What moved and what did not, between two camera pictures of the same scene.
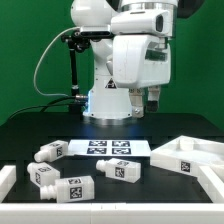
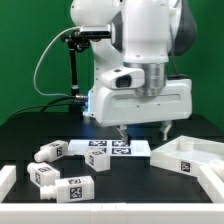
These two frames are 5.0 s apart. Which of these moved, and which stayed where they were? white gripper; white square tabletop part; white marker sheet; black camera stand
Moved: white gripper
Stayed: black camera stand; white marker sheet; white square tabletop part
